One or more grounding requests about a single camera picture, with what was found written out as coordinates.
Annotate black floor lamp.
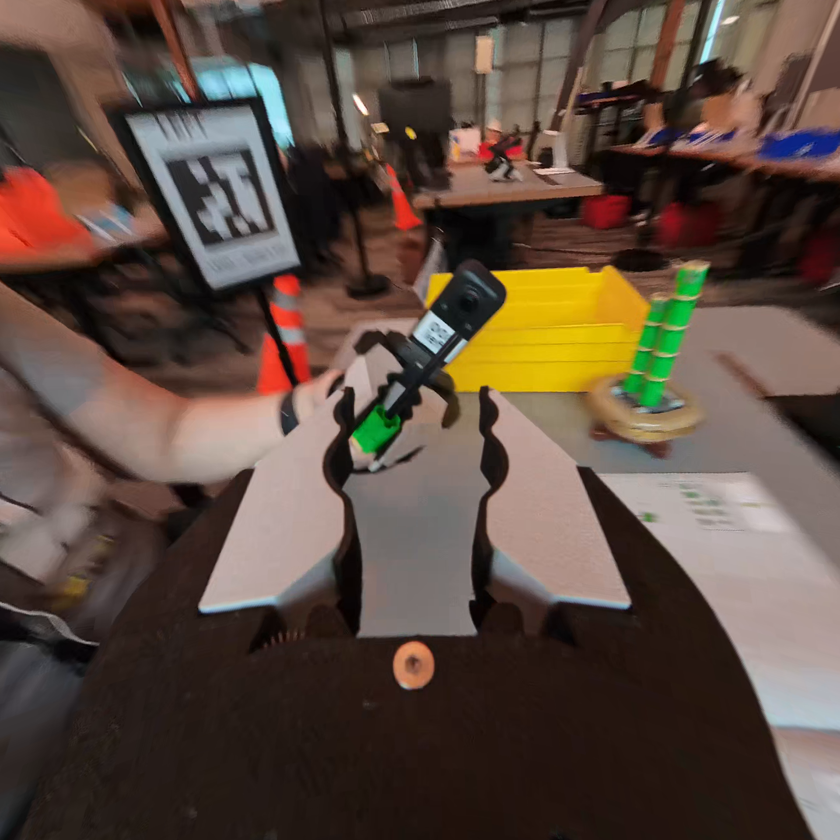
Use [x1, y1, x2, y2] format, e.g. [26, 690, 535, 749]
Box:
[613, 248, 672, 272]
[318, 0, 392, 301]

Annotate person's left forearm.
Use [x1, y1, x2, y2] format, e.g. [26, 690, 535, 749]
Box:
[0, 282, 290, 487]

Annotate person's left hand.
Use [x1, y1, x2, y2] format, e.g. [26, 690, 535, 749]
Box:
[293, 369, 347, 429]

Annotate black monitor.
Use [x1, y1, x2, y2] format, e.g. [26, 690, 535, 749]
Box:
[377, 77, 454, 135]

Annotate orange traffic cone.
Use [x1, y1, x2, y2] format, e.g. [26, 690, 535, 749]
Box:
[384, 164, 422, 232]
[256, 274, 311, 395]

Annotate bamboo brick model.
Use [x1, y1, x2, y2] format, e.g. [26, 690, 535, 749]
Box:
[587, 259, 713, 458]

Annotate open instruction booklet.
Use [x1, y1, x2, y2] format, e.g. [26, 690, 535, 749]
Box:
[600, 471, 840, 840]

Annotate red canister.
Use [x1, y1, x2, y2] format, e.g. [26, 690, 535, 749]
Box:
[796, 233, 840, 284]
[581, 195, 632, 231]
[658, 202, 721, 249]

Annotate large blue bin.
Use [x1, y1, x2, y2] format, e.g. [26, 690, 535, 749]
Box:
[758, 128, 840, 163]

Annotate green round lego brick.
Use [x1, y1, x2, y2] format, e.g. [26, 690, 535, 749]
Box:
[350, 402, 403, 457]

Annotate orange plastic case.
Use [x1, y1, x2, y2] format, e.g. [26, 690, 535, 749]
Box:
[0, 167, 99, 260]

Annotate framed marker sign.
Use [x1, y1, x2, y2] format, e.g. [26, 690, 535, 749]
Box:
[112, 97, 303, 293]

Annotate yellow bin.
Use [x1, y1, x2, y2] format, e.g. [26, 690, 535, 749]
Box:
[427, 266, 651, 393]

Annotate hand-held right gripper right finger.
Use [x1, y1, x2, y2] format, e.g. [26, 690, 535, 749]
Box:
[469, 386, 632, 626]

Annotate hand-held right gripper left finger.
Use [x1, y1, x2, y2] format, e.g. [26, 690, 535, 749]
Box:
[197, 387, 362, 634]

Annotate background table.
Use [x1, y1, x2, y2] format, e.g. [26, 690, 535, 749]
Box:
[412, 161, 605, 211]

